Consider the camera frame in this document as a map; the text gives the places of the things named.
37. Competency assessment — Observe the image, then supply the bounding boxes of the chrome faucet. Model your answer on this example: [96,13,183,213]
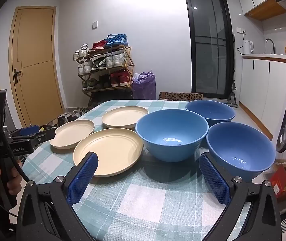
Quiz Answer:
[266,38,277,55]

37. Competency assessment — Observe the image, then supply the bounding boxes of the purple plastic bag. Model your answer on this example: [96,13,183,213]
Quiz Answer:
[132,71,157,100]

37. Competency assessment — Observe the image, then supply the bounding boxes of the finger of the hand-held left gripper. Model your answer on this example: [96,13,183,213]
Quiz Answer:
[6,129,56,146]
[8,126,41,138]

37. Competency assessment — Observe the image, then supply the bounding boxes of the person's left hand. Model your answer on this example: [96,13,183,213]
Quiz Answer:
[0,159,23,196]

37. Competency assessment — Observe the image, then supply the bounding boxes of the white base cabinets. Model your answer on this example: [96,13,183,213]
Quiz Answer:
[239,53,286,141]

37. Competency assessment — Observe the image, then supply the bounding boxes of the teal checked tablecloth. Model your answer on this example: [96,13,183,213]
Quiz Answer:
[23,100,261,241]

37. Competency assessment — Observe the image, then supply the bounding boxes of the wooden shoe rack with shoes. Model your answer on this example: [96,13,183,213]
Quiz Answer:
[73,33,134,91]

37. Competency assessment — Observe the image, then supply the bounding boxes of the wooden door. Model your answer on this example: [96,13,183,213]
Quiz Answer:
[8,6,66,128]

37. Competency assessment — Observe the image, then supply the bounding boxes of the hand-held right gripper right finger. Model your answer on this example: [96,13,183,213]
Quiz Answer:
[198,152,282,241]

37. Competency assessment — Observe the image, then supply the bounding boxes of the patterned cardboard sheet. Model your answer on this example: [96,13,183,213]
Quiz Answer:
[159,92,203,101]

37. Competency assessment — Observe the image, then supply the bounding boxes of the cream plate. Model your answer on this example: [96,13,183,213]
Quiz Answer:
[73,128,144,177]
[102,106,149,130]
[49,119,95,149]

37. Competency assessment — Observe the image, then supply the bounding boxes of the scattered sneakers group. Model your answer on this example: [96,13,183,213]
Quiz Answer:
[40,107,93,131]

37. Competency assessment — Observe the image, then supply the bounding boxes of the blue bowl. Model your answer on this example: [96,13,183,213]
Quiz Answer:
[206,122,276,181]
[135,109,209,161]
[185,100,236,126]

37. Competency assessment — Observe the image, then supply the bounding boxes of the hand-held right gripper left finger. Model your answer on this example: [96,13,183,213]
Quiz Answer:
[16,151,99,241]

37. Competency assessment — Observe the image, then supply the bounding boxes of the white electric kettle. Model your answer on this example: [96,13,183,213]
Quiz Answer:
[243,40,255,55]

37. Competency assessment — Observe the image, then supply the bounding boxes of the black framed glass door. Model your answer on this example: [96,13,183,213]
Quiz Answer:
[183,0,235,103]

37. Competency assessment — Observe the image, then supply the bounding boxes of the grey floor mop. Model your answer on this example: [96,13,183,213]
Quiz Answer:
[227,34,239,108]

